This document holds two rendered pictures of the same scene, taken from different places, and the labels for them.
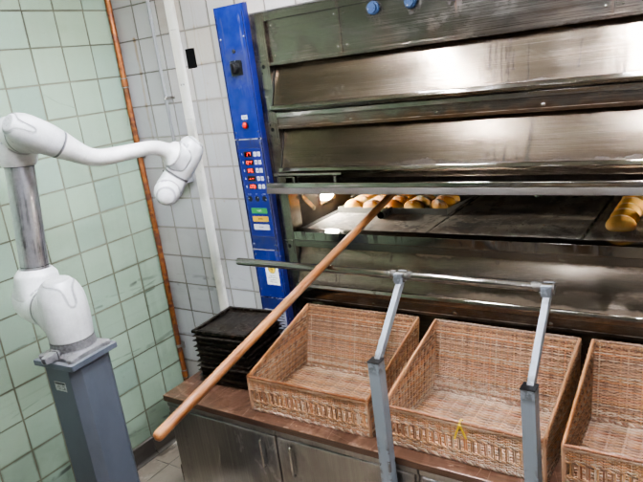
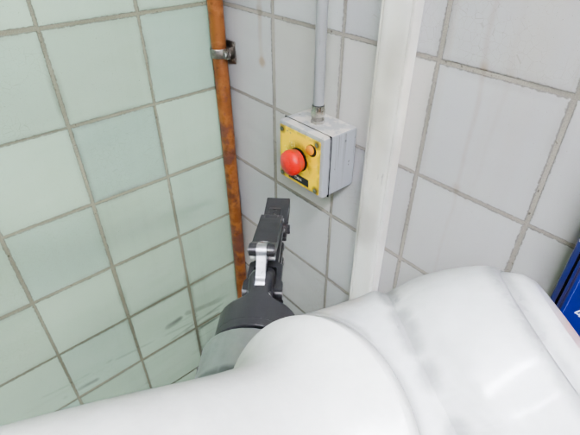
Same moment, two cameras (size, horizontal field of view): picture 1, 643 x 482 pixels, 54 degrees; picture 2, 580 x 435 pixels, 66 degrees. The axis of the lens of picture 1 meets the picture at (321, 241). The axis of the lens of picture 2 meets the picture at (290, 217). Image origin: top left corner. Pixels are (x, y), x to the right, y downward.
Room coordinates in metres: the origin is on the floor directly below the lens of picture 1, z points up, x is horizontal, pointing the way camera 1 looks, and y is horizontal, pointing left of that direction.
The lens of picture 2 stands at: (2.38, 0.52, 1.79)
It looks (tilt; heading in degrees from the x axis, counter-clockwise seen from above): 36 degrees down; 14
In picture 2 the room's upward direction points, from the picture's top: straight up
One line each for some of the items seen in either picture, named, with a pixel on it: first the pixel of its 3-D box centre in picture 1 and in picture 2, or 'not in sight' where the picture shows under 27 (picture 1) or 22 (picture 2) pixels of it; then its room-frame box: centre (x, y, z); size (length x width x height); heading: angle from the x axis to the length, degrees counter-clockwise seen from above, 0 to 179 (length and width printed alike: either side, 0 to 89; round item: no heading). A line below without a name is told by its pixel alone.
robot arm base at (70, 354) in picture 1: (69, 345); not in sight; (2.07, 0.94, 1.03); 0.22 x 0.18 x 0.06; 149
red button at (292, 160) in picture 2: not in sight; (293, 161); (2.96, 0.66, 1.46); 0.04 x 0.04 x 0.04; 55
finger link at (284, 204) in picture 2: not in sight; (276, 216); (2.81, 0.64, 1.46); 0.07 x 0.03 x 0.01; 10
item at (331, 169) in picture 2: not in sight; (315, 152); (2.99, 0.63, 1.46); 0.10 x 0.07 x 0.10; 55
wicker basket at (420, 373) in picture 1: (482, 389); not in sight; (1.93, -0.49, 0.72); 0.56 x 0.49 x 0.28; 54
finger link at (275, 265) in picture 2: not in sight; (267, 257); (2.72, 0.63, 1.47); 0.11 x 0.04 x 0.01; 10
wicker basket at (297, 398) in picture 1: (335, 362); not in sight; (2.28, 0.01, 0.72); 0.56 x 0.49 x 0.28; 55
